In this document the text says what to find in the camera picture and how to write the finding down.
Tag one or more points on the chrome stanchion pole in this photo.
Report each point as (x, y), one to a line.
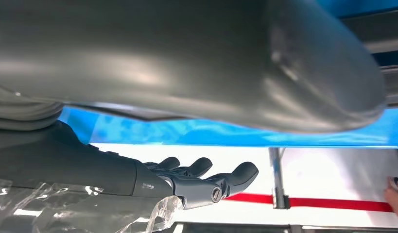
(277, 177)

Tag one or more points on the white car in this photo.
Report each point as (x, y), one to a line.
(314, 173)

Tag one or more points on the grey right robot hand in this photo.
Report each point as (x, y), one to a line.
(153, 64)

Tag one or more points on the blue metal shelf rack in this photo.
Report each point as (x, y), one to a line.
(218, 135)

